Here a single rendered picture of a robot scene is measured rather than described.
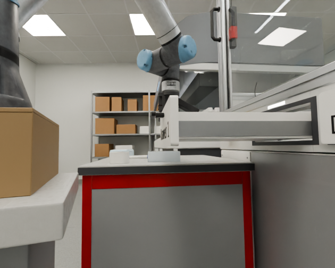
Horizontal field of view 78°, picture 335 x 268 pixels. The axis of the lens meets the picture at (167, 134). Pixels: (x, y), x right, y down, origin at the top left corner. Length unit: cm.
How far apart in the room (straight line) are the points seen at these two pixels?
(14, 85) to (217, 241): 70
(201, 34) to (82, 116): 401
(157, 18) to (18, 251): 62
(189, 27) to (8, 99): 140
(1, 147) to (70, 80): 519
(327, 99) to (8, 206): 55
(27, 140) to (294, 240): 65
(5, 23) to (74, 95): 495
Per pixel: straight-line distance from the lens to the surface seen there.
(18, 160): 31
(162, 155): 78
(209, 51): 159
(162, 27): 70
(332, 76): 56
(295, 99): 64
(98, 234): 75
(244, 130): 50
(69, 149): 525
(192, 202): 73
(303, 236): 67
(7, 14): 43
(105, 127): 452
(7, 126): 31
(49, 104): 557
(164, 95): 84
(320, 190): 59
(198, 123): 46
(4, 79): 39
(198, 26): 165
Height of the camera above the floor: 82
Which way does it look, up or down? 3 degrees up
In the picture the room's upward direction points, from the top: 1 degrees counter-clockwise
